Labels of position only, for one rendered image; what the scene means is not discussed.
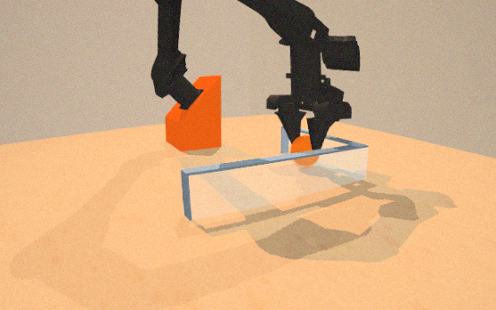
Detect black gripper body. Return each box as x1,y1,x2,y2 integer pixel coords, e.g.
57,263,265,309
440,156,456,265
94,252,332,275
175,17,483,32
266,68,352,119

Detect clear low corner walls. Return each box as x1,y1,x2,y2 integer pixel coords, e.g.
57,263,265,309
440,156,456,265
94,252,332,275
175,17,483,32
189,148,368,220

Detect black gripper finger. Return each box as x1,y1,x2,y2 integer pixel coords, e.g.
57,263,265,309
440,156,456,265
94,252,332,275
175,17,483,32
306,118,340,150
274,111,307,144

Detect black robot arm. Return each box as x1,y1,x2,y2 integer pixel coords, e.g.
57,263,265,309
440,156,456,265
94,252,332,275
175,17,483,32
151,0,361,110

